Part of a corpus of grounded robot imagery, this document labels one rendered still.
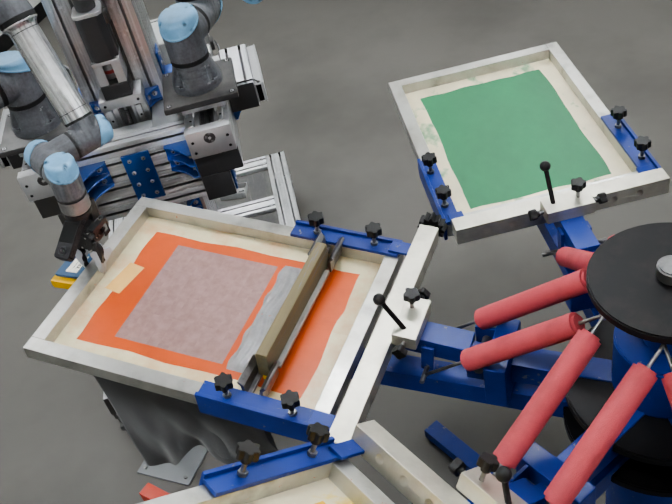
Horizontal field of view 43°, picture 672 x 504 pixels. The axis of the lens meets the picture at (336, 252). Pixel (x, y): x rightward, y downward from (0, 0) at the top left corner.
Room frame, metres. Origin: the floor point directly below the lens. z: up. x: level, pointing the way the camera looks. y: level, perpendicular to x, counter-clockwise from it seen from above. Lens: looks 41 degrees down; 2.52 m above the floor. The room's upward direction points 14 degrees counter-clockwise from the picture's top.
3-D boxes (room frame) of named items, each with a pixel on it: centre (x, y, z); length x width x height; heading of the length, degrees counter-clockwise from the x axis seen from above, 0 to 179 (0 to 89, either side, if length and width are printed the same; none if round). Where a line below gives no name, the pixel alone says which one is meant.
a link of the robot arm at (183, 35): (2.35, 0.28, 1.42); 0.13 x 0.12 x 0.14; 157
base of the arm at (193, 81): (2.34, 0.28, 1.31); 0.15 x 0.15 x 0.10
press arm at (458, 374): (1.39, -0.06, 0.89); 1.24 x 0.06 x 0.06; 60
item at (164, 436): (1.46, 0.47, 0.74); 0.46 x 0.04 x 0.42; 60
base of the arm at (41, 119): (2.33, 0.78, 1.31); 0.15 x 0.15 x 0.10
